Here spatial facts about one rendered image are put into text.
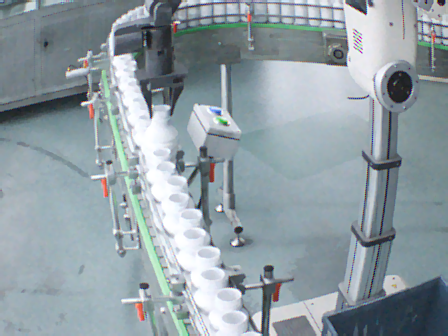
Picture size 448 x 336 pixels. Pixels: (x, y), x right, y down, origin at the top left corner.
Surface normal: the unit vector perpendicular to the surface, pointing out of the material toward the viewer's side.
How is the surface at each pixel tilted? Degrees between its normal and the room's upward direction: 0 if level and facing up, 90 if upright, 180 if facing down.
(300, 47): 90
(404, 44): 101
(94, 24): 90
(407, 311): 90
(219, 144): 90
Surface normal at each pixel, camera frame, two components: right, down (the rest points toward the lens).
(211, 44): 0.36, 0.43
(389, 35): 0.26, 0.60
